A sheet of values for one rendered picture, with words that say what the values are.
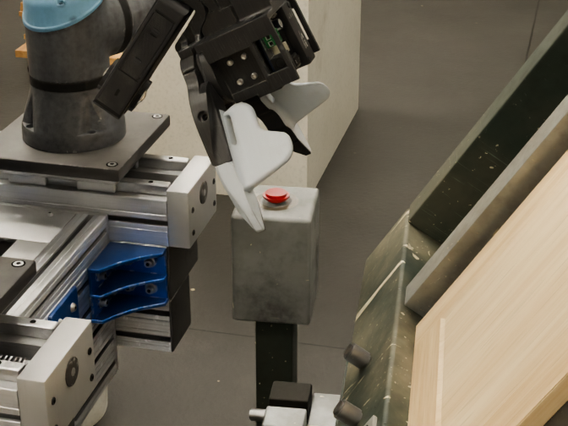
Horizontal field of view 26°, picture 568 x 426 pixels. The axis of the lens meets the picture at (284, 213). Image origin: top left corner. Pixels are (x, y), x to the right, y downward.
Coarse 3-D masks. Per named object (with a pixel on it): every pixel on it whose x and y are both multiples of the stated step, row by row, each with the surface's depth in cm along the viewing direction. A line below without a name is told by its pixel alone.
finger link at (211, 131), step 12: (192, 72) 89; (192, 84) 89; (204, 84) 89; (192, 96) 89; (204, 96) 88; (216, 96) 89; (192, 108) 88; (204, 108) 88; (216, 108) 89; (204, 120) 88; (216, 120) 88; (204, 132) 88; (216, 132) 88; (204, 144) 88; (216, 144) 88; (216, 156) 88; (228, 156) 88
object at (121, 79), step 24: (168, 0) 89; (144, 24) 90; (168, 24) 89; (144, 48) 91; (168, 48) 94; (120, 72) 92; (144, 72) 92; (96, 96) 94; (120, 96) 93; (144, 96) 95
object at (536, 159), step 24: (552, 120) 152; (528, 144) 155; (552, 144) 151; (528, 168) 153; (504, 192) 154; (528, 192) 154; (480, 216) 156; (504, 216) 156; (456, 240) 159; (480, 240) 158; (432, 264) 163; (456, 264) 160; (408, 288) 166; (432, 288) 162
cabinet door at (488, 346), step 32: (544, 192) 146; (512, 224) 149; (544, 224) 140; (480, 256) 153; (512, 256) 143; (544, 256) 134; (448, 288) 157; (480, 288) 147; (512, 288) 137; (544, 288) 128; (448, 320) 151; (480, 320) 140; (512, 320) 131; (544, 320) 123; (416, 352) 154; (448, 352) 144; (480, 352) 134; (512, 352) 126; (544, 352) 118; (416, 384) 146; (448, 384) 137; (480, 384) 129; (512, 384) 121; (544, 384) 113; (416, 416) 140; (448, 416) 132; (480, 416) 123; (512, 416) 116; (544, 416) 112
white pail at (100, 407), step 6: (102, 396) 293; (96, 402) 291; (102, 402) 294; (96, 408) 292; (102, 408) 295; (90, 414) 290; (96, 414) 292; (102, 414) 295; (84, 420) 289; (90, 420) 291; (96, 420) 293
